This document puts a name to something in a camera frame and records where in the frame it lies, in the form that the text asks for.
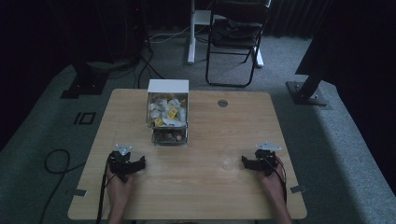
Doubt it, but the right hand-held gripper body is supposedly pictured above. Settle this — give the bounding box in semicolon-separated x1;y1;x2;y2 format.
252;141;283;177

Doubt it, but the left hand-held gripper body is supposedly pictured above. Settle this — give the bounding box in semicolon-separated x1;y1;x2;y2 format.
107;143;137;184

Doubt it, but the person's left hand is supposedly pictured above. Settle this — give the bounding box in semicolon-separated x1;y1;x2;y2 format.
106;170;136;203

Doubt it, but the person's right hand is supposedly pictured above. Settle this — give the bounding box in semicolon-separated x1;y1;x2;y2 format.
255;156;287;203

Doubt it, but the clear glass cup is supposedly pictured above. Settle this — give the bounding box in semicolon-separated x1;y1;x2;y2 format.
220;152;239;172

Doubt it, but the pile of brown packets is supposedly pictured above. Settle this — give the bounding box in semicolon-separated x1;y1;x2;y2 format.
152;129;187;144

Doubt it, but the pile of white yellow packets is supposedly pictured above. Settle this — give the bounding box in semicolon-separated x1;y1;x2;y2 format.
148;92;188;128

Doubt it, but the white box of packets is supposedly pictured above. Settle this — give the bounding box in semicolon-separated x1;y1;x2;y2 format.
146;78;191;147

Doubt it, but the black stand base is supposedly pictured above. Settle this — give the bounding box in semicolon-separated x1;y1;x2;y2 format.
60;61;110;100

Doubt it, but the black folding chair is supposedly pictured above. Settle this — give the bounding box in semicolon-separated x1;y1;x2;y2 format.
205;0;271;89

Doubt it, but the white desk leg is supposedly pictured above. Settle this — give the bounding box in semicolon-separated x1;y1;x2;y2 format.
187;0;213;65

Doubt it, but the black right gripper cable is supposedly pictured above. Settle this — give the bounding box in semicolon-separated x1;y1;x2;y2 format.
271;158;288;203

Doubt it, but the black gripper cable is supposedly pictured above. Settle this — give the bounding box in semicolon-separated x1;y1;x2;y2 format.
271;158;288;203
94;155;112;224

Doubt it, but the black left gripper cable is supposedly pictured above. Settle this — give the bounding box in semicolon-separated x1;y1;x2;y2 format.
94;155;112;224

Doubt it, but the black floor cable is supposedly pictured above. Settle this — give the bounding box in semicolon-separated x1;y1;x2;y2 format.
38;148;86;224

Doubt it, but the black stand with base plate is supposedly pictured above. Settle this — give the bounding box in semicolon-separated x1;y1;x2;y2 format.
285;36;332;108

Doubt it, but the black cable bundle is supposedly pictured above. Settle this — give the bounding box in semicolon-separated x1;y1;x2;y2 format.
133;36;164;90

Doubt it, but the white floor cable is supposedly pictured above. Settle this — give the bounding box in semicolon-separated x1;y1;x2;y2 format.
148;24;192;45

